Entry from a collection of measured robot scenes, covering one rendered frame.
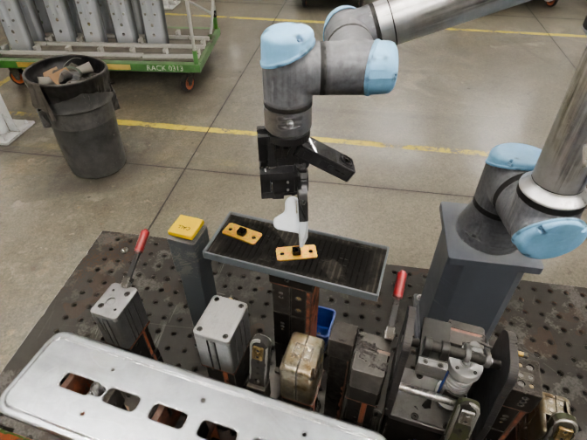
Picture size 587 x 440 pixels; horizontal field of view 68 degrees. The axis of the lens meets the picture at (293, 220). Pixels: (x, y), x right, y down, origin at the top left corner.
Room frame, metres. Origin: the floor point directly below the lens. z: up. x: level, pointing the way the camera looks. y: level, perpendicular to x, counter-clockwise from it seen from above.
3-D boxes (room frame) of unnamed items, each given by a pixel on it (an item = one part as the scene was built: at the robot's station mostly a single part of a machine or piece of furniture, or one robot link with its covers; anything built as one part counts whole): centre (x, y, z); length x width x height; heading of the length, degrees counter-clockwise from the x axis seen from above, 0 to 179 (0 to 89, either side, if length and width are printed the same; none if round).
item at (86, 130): (2.63, 1.41, 0.36); 0.54 x 0.50 x 0.73; 171
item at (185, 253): (0.72, 0.24, 0.92); 0.08 x 0.08 x 0.44; 72
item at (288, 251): (0.63, -0.01, 1.17); 0.08 x 0.04 x 0.01; 97
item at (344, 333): (0.48, -0.10, 0.90); 0.05 x 0.05 x 0.40; 72
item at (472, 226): (0.76, -0.47, 1.15); 0.15 x 0.15 x 0.10
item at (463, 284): (0.76, -0.47, 0.90); 0.21 x 0.21 x 0.40; 81
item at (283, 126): (0.62, 0.01, 1.48); 0.08 x 0.08 x 0.05
